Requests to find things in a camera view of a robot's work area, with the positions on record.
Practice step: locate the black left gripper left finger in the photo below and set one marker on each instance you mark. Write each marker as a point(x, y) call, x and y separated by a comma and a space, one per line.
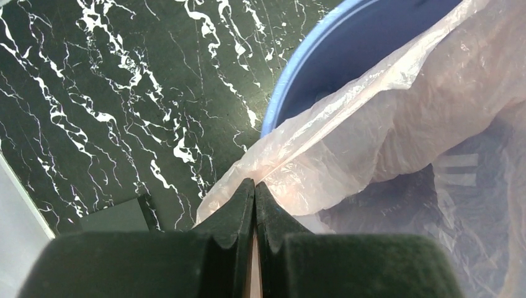
point(211, 260)

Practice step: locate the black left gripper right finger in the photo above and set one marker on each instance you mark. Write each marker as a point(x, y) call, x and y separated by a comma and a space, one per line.
point(298, 263)

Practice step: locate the pink plastic trash bag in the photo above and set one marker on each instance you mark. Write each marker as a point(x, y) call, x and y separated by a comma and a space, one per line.
point(431, 141)

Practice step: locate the blue plastic trash bin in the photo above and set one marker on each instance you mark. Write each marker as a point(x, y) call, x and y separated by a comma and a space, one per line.
point(346, 43)

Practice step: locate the black rectangular block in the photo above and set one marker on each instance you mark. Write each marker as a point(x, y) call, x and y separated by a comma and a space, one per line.
point(134, 215)

